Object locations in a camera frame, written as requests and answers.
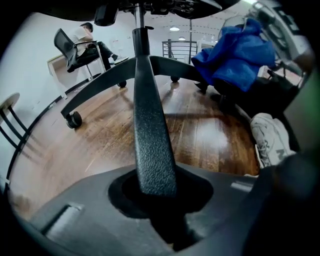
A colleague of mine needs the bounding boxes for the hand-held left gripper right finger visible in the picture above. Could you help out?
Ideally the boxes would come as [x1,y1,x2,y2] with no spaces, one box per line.
[174,161,259,256]

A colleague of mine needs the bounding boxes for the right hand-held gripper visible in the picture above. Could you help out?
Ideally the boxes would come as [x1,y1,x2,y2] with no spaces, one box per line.
[249,1,313,65]

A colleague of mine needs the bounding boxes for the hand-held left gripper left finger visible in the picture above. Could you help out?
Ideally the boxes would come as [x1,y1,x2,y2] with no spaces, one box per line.
[29,163,176,256]

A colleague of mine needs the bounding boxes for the blue cloth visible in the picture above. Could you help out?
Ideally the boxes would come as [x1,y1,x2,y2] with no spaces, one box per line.
[191,18,277,93]

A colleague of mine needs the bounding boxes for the black office chair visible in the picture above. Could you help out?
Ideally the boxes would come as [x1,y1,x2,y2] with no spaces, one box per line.
[39,0,241,198]

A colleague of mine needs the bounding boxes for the person's black trousers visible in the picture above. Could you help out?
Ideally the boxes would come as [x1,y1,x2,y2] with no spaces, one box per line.
[213,74,301,118]

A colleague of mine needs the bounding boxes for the person's white sneaker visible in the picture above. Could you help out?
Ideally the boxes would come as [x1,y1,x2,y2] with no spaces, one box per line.
[249,112,297,169]

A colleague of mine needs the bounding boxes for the black metal railing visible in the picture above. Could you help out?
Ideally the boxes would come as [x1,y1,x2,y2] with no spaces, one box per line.
[161,39,198,61]

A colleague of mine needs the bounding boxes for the white desk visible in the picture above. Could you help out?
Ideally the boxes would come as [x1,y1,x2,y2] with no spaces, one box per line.
[46,53,69,100]

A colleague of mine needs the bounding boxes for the pale round table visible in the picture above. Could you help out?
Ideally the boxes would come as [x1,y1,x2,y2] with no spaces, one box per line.
[0,92,51,161]

